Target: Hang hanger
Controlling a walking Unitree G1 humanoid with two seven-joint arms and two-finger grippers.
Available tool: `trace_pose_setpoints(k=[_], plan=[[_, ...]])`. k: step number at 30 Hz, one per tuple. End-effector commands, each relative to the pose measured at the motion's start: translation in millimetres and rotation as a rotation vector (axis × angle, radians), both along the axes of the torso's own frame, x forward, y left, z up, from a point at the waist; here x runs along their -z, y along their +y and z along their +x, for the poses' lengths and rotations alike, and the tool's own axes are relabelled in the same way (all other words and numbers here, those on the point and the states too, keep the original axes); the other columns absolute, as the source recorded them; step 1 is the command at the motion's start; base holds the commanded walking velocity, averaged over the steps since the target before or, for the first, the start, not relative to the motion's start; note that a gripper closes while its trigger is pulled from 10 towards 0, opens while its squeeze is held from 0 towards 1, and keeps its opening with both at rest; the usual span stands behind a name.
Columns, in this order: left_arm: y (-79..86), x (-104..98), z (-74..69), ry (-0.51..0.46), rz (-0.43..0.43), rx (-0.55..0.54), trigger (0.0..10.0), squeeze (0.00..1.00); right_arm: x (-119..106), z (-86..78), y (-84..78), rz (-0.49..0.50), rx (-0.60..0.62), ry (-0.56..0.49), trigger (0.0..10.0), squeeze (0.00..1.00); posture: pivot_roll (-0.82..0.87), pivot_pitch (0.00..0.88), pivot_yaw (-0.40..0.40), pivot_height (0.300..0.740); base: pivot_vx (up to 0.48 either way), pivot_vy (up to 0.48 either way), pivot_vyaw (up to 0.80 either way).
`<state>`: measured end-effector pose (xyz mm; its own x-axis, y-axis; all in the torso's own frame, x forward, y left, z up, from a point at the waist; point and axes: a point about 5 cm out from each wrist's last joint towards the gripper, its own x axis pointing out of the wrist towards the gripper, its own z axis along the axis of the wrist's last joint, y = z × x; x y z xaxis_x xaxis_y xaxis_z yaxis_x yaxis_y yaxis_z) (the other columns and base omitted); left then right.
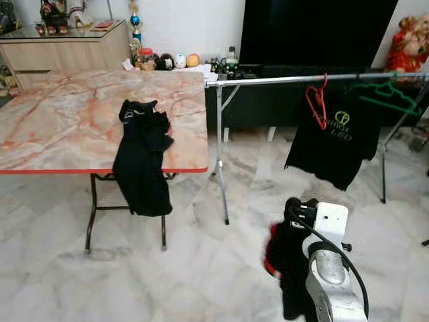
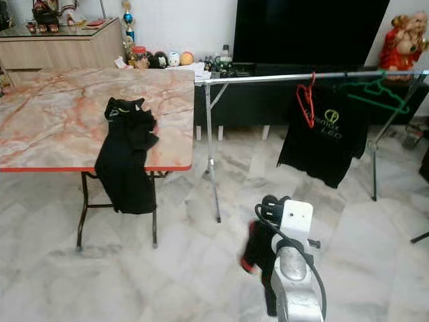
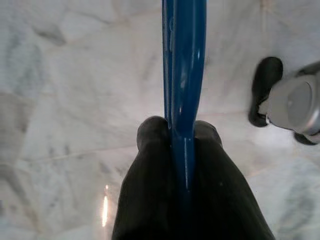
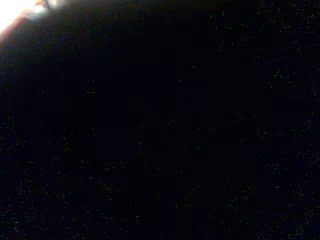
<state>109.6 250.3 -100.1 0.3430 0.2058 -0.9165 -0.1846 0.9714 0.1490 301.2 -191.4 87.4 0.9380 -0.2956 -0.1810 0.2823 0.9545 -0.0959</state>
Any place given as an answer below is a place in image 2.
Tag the black flat television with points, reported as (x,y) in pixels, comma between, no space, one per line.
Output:
(308,30)

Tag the red plastic hanger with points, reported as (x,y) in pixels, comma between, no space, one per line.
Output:
(312,107)

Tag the black incense censer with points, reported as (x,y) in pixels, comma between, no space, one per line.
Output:
(45,17)

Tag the marble pattern folding table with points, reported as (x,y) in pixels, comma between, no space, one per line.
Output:
(67,121)

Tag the light wooden sideboard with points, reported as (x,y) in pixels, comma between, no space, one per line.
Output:
(60,50)

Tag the black mouse plush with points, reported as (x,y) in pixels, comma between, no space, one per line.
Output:
(159,61)

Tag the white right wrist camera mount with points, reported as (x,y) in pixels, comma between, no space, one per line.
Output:
(296,220)

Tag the silver metal clothes rack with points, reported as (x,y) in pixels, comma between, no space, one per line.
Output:
(261,78)

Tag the jar with red lid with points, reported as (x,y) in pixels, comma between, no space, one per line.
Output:
(139,60)

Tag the green plastic hanger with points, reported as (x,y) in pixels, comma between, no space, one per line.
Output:
(392,104)

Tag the black TV cabinet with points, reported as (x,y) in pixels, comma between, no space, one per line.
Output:
(255,107)

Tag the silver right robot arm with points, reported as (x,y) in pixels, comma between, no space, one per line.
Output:
(295,288)

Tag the black garment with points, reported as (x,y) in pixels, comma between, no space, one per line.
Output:
(124,168)

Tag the flat red packet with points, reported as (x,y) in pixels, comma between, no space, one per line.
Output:
(96,23)

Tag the pink tissue box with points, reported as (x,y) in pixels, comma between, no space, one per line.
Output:
(120,64)

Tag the red gold Buddha statue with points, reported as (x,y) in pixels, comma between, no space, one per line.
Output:
(402,50)

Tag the gold and blue trophy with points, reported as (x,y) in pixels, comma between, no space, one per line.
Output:
(129,19)

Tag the orange round plush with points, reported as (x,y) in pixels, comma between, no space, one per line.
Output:
(187,59)

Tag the white blue round plush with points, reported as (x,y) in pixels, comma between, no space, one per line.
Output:
(173,60)

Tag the black T-shirt with logo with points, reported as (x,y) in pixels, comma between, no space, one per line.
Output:
(325,154)

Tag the navy garment with red trim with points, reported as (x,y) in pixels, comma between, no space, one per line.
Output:
(258,258)

